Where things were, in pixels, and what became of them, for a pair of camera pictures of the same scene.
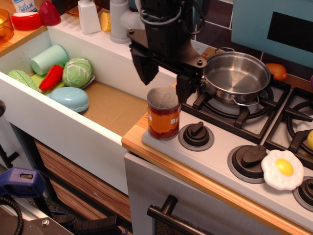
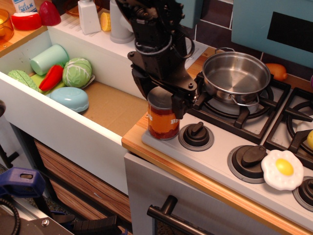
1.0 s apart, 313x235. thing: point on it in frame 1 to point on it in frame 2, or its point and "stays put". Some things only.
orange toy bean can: (164, 112) stays put
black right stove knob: (303, 194) stays put
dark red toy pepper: (49, 15) stays put
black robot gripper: (166, 42) to (160, 60)
